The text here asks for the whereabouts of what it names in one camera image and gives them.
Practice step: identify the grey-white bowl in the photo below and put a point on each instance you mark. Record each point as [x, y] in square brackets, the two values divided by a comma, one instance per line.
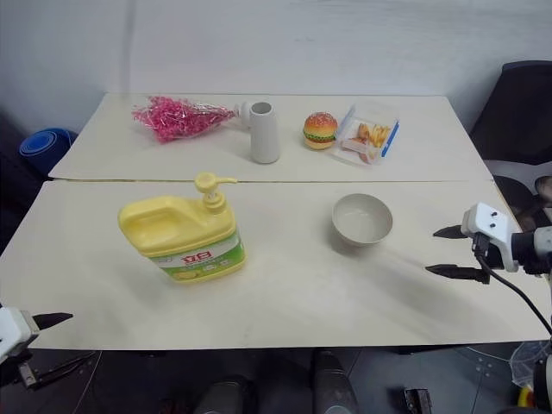
[360, 220]

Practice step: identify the blue rolled mat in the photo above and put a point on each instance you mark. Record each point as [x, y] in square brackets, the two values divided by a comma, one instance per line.
[41, 144]

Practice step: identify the toy hamburger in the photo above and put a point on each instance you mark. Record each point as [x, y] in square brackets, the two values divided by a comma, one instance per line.
[320, 131]

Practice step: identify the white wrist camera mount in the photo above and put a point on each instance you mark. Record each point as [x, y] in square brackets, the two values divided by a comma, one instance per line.
[10, 330]
[489, 220]

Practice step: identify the small white round object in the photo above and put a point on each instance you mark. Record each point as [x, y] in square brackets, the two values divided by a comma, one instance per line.
[244, 114]

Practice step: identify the dark grey rounded shape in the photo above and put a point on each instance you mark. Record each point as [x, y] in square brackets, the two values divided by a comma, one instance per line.
[224, 394]

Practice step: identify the yellow detergent pump bottle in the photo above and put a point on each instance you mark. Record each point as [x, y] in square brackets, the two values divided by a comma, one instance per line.
[190, 235]

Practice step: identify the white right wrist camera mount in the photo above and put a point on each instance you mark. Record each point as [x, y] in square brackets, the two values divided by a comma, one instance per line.
[489, 220]

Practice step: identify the toy fried food pieces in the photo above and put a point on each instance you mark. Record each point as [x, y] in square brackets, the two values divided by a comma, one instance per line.
[357, 146]

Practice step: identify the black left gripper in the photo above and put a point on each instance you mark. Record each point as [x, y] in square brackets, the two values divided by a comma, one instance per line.
[26, 373]

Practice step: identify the translucent white plastic cover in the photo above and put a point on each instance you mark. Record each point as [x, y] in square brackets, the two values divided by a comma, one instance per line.
[524, 362]

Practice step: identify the pink dried flower bouquet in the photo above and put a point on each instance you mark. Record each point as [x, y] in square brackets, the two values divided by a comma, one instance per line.
[172, 118]

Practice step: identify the white ceramic vase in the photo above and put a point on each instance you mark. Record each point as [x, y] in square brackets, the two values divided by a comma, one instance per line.
[265, 138]

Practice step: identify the toy french fries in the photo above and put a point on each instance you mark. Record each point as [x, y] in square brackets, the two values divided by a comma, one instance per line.
[378, 134]

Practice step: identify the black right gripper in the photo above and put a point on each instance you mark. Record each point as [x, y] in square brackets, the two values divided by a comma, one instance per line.
[491, 255]

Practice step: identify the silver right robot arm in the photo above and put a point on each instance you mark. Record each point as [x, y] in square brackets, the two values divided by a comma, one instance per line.
[544, 241]

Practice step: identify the black office chair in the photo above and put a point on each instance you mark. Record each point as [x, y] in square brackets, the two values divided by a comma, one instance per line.
[517, 112]

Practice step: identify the black red-trimmed floor device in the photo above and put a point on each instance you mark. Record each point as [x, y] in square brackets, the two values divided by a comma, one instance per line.
[418, 401]

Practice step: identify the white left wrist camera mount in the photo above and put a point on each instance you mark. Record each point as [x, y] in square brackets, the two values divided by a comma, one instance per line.
[10, 330]

